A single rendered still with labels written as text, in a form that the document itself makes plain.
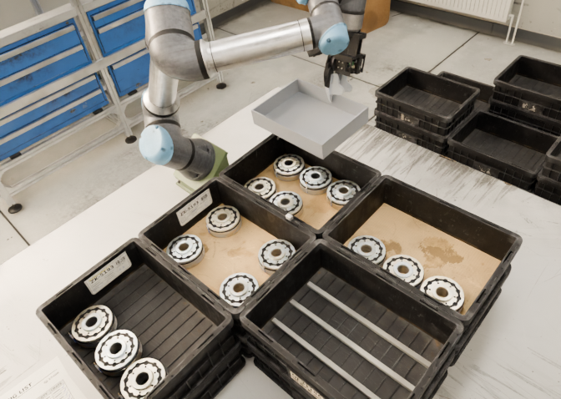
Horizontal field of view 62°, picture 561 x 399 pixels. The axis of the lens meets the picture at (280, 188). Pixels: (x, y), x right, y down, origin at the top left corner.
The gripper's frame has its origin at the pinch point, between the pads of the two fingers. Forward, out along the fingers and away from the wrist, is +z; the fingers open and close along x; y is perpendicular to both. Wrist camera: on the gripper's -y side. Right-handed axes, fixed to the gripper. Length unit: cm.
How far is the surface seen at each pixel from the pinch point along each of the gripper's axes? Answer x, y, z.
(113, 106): 38, -184, 71
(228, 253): -39, -1, 38
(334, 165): 0.1, 5.1, 21.2
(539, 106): 123, 35, 21
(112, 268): -65, -18, 39
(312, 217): -15.6, 9.9, 31.1
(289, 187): -9.9, -4.1, 29.5
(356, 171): -0.7, 13.3, 19.5
